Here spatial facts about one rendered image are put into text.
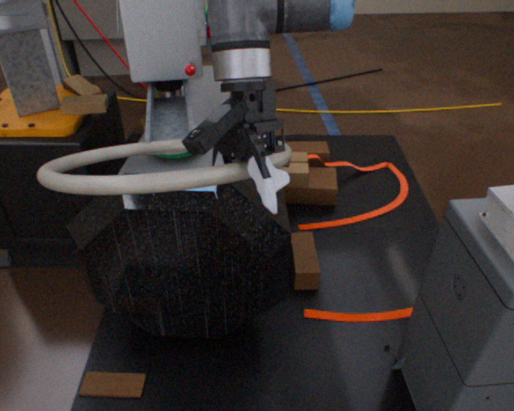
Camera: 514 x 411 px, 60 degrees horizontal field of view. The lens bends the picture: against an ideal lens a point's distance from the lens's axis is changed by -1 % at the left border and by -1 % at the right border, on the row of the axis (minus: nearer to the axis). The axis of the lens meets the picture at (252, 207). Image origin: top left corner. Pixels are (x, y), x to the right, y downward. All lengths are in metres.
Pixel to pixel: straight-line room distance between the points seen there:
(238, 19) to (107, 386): 1.62
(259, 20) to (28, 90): 1.70
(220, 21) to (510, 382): 1.37
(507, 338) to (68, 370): 1.65
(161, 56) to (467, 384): 1.36
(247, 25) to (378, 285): 1.84
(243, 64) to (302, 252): 1.68
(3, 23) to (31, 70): 0.23
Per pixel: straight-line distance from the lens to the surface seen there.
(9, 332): 2.38
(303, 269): 2.19
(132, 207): 1.54
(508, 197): 1.42
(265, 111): 0.73
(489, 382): 1.62
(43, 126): 2.18
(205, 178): 0.68
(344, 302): 2.24
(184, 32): 1.40
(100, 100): 2.21
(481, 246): 1.40
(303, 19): 0.71
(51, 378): 2.14
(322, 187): 2.72
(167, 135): 1.22
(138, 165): 1.60
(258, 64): 0.68
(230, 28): 0.68
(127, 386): 1.99
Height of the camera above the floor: 1.69
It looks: 38 degrees down
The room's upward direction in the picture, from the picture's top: straight up
